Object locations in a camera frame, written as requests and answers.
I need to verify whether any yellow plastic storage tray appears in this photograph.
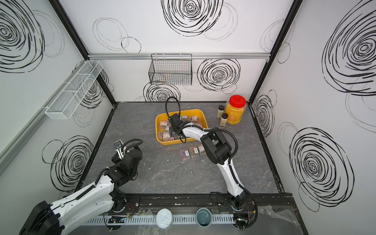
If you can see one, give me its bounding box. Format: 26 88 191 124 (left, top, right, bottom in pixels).
155 109 208 146

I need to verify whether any red lid corn jar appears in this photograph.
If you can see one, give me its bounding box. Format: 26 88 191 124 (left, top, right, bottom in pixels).
225 95 246 125

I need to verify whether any white slotted cable duct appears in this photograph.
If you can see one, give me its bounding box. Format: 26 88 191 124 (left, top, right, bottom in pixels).
84 214 234 226

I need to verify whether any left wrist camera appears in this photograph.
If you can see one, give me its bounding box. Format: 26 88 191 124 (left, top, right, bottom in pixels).
114 140 123 159

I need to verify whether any grey green cup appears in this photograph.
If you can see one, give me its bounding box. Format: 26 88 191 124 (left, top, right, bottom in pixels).
196 208 212 228

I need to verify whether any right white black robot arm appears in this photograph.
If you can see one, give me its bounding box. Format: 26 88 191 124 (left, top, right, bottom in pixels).
168 114 250 211

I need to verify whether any front black cap spice bottle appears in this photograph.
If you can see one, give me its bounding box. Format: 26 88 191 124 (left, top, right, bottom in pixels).
219 113 228 127

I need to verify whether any clear paper clip box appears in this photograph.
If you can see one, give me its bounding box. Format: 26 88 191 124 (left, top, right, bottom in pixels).
189 146 200 158
180 149 191 161
197 145 206 155

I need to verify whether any rear black cap spice bottle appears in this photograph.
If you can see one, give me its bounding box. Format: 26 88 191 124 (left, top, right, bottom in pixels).
217 105 225 118

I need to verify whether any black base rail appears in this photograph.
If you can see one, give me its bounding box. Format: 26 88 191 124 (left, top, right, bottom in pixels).
58 193 296 213

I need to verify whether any black cap spice bottle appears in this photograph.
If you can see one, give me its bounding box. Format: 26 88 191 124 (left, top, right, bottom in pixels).
217 105 225 118
219 113 228 127

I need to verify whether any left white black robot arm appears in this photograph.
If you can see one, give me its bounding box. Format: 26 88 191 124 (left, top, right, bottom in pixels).
19 147 142 235

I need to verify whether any black wire wall basket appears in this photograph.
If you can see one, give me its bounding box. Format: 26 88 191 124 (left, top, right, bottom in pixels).
148 53 193 85

